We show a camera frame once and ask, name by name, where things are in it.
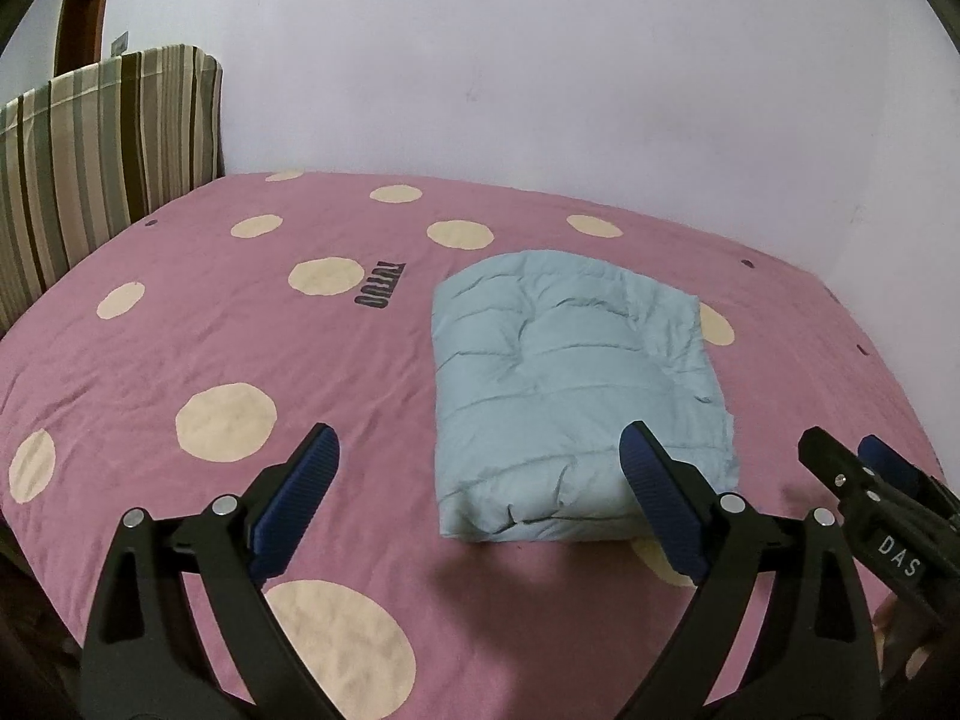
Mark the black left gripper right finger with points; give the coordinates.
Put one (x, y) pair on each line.
(778, 626)

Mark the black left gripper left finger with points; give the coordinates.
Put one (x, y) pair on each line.
(143, 656)

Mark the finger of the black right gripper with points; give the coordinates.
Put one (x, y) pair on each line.
(912, 550)
(910, 480)

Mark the light blue puffer jacket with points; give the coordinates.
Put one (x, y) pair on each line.
(541, 359)

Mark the person's right hand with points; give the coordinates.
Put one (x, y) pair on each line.
(917, 654)

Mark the pink polka dot bedsheet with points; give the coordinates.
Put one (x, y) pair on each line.
(201, 344)

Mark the striped brown green cushion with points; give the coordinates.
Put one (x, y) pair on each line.
(94, 151)

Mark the dark wooden door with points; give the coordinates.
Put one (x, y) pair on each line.
(79, 35)

